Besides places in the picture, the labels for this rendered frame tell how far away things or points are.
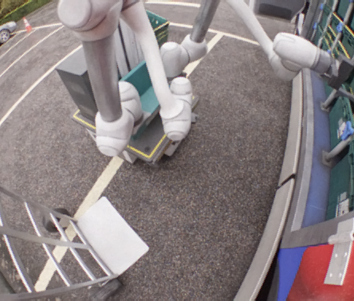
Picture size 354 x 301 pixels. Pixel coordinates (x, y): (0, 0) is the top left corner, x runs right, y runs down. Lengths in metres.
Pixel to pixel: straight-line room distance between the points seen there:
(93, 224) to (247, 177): 1.29
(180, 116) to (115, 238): 1.05
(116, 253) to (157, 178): 0.68
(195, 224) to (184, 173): 0.42
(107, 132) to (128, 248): 0.90
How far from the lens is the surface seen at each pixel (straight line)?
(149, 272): 1.40
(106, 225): 1.49
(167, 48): 1.22
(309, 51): 0.70
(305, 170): 0.99
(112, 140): 0.80
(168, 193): 1.43
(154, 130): 1.32
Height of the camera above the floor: 1.37
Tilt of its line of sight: 60 degrees down
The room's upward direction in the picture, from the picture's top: 4 degrees counter-clockwise
